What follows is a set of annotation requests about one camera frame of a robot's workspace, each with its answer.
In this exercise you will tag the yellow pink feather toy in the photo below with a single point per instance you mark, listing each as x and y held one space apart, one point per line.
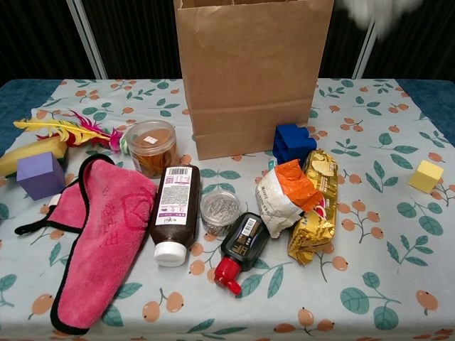
76 131

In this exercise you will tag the pink cloth black trim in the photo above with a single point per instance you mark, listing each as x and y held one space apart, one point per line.
106 231

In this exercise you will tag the black bottle red cap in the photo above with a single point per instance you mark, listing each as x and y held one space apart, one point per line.
245 238

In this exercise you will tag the blue table cover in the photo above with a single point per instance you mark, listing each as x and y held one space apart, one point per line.
21 96

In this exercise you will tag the brown paper bag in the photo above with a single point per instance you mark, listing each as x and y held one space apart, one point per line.
249 71

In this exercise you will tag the yellow banana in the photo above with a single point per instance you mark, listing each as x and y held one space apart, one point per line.
21 152

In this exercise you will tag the floral print tablecloth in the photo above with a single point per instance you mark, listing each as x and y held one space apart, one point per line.
249 312

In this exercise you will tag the white orange snack bag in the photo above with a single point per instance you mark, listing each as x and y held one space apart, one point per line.
277 202

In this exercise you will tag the yellow cube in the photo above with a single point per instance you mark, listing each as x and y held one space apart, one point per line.
426 175

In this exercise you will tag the black pleated partition panel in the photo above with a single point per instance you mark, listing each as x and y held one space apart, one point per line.
35 35
142 35
346 53
419 57

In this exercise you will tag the purple cube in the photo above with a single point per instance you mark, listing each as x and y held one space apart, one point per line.
39 177

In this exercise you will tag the brown bottle white cap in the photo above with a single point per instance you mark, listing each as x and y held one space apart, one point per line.
174 220

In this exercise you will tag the clear round paperclip box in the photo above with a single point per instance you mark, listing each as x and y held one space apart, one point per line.
218 209

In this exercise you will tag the clear jar rubber bands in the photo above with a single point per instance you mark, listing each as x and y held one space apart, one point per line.
153 149

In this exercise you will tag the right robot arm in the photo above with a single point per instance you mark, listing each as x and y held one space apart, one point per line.
384 14

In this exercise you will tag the gold snack package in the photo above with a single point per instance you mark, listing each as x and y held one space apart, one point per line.
316 231

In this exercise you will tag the blue toy block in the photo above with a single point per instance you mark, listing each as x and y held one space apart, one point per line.
295 144

